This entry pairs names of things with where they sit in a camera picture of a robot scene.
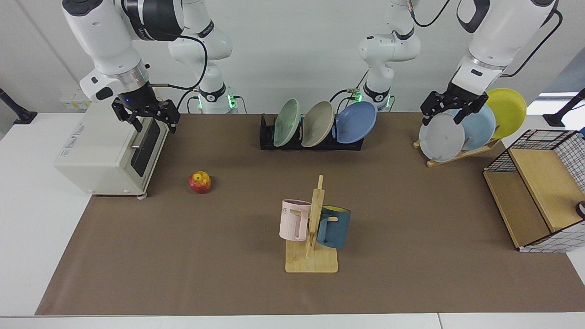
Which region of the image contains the red yellow apple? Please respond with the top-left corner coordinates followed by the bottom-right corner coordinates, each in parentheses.
top-left (189, 171), bottom-right (212, 194)

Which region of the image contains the light blue plate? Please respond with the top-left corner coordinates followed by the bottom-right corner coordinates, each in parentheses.
top-left (450, 104), bottom-right (496, 151)

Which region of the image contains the grey white plate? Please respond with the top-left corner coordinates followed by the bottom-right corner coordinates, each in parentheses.
top-left (419, 113), bottom-right (466, 163)

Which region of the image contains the wooden plate rack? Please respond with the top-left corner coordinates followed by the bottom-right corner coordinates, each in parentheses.
top-left (413, 137), bottom-right (503, 168)

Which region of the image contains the yellow plate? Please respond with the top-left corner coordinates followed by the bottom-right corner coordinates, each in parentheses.
top-left (485, 88), bottom-right (527, 139)

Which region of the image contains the beige plate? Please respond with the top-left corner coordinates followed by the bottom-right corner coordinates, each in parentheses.
top-left (302, 101), bottom-right (335, 148)

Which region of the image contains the black dish rack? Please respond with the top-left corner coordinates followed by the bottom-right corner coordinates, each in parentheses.
top-left (260, 114), bottom-right (366, 151)

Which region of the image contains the pale green plate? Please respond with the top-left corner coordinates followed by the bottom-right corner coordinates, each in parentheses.
top-left (273, 99), bottom-right (302, 148)

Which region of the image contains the pale toaster oven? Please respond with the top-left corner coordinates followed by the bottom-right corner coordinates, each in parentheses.
top-left (54, 98), bottom-right (172, 199)

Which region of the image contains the black stand foot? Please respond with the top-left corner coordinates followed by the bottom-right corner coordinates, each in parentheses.
top-left (543, 88), bottom-right (585, 127)
top-left (0, 88), bottom-right (38, 125)

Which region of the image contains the brown table cloth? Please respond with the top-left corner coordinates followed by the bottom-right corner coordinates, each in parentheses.
top-left (35, 113), bottom-right (585, 316)

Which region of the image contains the dark blue cup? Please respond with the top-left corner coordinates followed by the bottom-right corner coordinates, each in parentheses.
top-left (316, 206), bottom-right (351, 249)

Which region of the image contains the pink cup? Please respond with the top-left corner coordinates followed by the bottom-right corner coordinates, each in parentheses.
top-left (279, 199), bottom-right (312, 241)

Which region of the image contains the wooden cup stand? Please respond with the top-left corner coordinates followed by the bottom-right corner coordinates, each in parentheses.
top-left (285, 175), bottom-right (339, 274)

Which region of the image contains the white wall socket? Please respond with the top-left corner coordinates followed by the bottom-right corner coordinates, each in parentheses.
top-left (59, 89), bottom-right (99, 111)

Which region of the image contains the black arm shoulder cable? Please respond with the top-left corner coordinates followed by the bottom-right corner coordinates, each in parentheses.
top-left (408, 0), bottom-right (452, 28)

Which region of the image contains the black base cable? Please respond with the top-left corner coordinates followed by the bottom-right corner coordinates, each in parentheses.
top-left (329, 69), bottom-right (370, 104)

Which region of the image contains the black arm wrist cable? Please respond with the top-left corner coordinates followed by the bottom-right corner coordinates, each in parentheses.
top-left (502, 9), bottom-right (564, 78)

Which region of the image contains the wire basket with wooden floor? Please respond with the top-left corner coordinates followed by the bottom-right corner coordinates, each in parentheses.
top-left (483, 129), bottom-right (585, 253)

